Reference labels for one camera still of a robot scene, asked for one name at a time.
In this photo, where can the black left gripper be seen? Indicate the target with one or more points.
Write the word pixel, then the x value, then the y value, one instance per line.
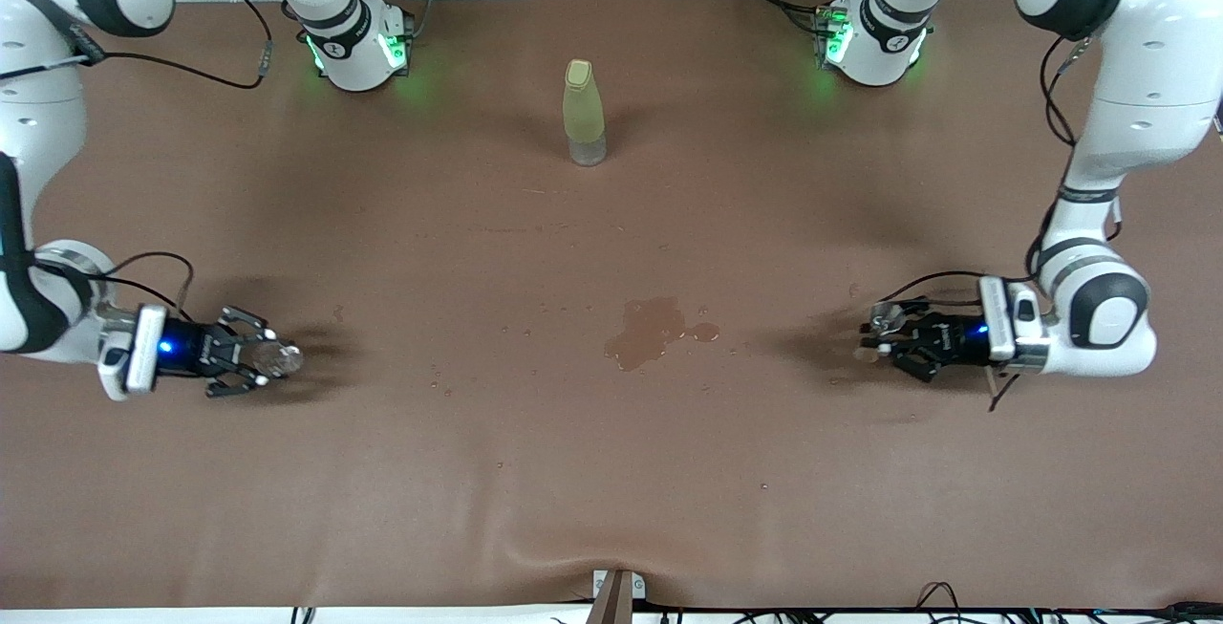
pixel 952 338

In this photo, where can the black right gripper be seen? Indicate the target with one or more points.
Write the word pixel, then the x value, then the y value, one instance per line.
pixel 186 349

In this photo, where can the small metal measuring cup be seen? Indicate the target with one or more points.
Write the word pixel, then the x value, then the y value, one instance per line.
pixel 889 318

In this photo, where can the clear glass shaker cup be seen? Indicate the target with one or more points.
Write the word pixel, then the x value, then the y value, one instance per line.
pixel 282 358

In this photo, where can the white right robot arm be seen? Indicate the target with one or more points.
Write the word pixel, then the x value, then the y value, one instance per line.
pixel 38 127

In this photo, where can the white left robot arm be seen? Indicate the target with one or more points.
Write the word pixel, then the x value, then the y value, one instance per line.
pixel 1147 98

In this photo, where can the spilled liquid puddle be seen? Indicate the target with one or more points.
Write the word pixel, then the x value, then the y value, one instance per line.
pixel 645 328

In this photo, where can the brown table cover mat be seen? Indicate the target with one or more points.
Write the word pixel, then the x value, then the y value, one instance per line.
pixel 611 509

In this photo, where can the yellow-green frosted bottle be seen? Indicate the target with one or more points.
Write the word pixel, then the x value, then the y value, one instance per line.
pixel 583 108

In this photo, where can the grey metal clamp bracket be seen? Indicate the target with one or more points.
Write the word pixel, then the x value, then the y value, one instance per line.
pixel 616 600

